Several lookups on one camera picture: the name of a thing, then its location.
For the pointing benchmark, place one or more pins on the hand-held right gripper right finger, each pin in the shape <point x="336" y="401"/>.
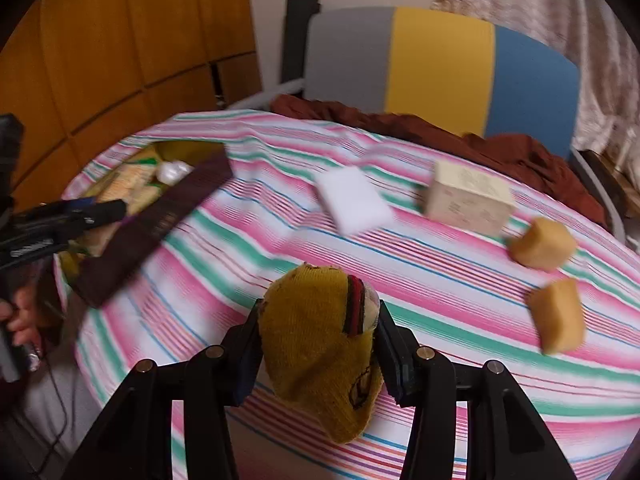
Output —
<point x="395" y="367"/>

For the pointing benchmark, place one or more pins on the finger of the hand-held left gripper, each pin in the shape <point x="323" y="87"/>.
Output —
<point x="75" y="217"/>

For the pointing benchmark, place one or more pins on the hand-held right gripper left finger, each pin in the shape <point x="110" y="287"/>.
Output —
<point x="247" y="360"/>

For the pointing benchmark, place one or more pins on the yellow biscuit packet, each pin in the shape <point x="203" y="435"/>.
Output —
<point x="125" y="180"/>

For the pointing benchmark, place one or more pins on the yellow plush toy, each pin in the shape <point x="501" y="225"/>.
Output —
<point x="310" y="350"/>

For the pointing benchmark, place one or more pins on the dark brown glossy box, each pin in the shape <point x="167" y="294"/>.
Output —
<point x="150" y="230"/>

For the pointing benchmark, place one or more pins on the clear plastic bag ball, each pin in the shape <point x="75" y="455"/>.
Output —
<point x="172" y="172"/>

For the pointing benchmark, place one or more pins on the person's left hand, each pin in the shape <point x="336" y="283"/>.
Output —
<point x="22" y="312"/>

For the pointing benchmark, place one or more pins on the striped pink green cloth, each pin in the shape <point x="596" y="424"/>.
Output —
<point x="450" y="310"/>

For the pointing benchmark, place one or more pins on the wooden cabinet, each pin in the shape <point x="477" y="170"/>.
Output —
<point x="125" y="60"/>

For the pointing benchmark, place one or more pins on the yellow sponge block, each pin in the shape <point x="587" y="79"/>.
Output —
<point x="542" y="245"/>
<point x="557" y="315"/>

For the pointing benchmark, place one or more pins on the white foam block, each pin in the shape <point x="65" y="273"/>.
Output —
<point x="352" y="200"/>

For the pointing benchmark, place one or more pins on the beige cardboard box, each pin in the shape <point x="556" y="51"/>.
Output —
<point x="465" y="197"/>

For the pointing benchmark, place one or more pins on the dark red cloth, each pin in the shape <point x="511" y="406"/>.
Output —
<point x="500" y="155"/>

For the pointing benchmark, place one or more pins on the grey yellow blue chair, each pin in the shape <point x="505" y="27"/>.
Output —
<point x="440" y="70"/>

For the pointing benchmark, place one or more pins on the pale patterned curtain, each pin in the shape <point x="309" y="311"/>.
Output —
<point x="550" y="0"/>

